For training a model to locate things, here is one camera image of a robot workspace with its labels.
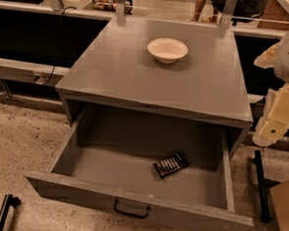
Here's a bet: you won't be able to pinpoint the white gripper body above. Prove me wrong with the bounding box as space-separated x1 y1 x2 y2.
268 83 289 127

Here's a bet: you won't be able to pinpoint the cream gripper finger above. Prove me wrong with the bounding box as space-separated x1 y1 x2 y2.
254 43 278 69
252 89 289 148

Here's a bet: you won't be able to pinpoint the black rxbar chocolate bar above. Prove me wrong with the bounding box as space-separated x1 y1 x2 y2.
153 152 189 179

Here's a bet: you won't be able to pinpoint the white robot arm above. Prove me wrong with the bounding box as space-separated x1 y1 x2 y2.
252 30 289 147

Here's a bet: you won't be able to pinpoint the grey open top drawer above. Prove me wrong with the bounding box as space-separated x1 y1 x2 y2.
27 105 253 231

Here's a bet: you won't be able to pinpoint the black metal leg right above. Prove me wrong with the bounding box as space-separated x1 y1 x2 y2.
252 150 271 223

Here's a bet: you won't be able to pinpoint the black metal leg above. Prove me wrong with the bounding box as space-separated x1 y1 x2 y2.
252 150 271 223
0 194 21 231

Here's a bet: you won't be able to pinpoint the brown cardboard box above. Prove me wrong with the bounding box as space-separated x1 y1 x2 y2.
270 180 289 231

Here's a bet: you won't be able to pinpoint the person legs in background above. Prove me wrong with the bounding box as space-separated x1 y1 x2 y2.
192 0 221 23

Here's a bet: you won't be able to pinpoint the grey wooden cabinet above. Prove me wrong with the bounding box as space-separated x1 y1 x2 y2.
56 16 253 155

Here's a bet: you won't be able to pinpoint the white ceramic bowl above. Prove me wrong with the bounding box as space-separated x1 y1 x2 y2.
147 38 189 65

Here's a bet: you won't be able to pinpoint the black metal leg left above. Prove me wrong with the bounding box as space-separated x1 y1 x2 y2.
0 194 21 231

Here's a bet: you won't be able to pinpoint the black drawer handle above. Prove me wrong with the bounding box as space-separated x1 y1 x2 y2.
114 199 151 219

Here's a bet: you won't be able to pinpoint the black hanging cable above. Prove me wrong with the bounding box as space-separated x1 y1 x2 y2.
41 4 77 87

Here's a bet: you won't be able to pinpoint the grey metal rail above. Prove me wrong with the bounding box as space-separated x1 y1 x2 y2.
0 58 69 86

